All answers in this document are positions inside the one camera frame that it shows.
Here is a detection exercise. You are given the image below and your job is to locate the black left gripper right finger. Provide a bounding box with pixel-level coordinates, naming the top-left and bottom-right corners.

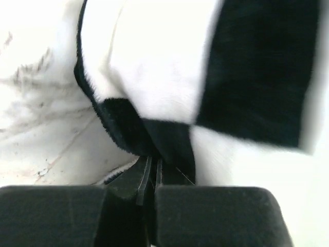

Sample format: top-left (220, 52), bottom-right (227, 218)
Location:
top-left (155, 161), bottom-right (292, 247)

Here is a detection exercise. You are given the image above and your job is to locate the black and white checkered pillowcase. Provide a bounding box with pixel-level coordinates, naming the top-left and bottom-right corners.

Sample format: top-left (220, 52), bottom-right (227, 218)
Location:
top-left (74, 1), bottom-right (327, 185)

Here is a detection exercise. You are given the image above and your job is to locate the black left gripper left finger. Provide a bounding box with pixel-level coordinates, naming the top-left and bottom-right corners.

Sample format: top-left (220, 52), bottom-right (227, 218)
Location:
top-left (1, 157), bottom-right (153, 246)

